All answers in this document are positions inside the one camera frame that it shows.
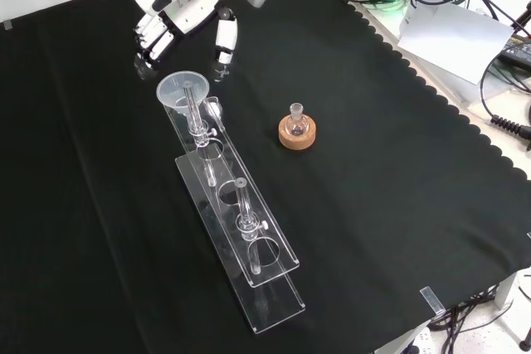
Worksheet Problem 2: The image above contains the black power adapter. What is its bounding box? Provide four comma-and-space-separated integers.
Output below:
499, 34, 531, 67

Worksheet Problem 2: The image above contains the white power strip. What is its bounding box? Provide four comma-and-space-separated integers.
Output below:
407, 326, 433, 354

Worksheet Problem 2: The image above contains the black looped cable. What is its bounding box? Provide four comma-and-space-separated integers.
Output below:
480, 51, 531, 119

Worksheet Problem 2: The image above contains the small round-bottom glass flask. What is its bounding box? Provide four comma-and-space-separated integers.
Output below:
285, 102, 310, 138

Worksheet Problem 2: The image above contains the cork ring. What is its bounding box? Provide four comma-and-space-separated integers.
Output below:
277, 115, 319, 150

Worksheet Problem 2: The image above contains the clear acrylic funnel stand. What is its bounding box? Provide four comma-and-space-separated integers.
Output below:
159, 79, 307, 335

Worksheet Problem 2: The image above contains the black table cloth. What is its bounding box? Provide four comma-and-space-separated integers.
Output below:
0, 0, 531, 354

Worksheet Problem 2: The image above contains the grey table leg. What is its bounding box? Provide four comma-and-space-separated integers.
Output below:
494, 271, 519, 310

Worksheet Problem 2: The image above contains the pale board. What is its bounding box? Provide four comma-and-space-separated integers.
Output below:
397, 0, 515, 86

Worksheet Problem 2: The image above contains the translucent plastic funnel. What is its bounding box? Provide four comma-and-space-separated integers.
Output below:
156, 70, 211, 117

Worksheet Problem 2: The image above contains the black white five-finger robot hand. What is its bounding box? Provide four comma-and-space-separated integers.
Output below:
129, 0, 241, 82

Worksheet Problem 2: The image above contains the black coiled cable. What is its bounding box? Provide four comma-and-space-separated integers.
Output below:
490, 114, 531, 140

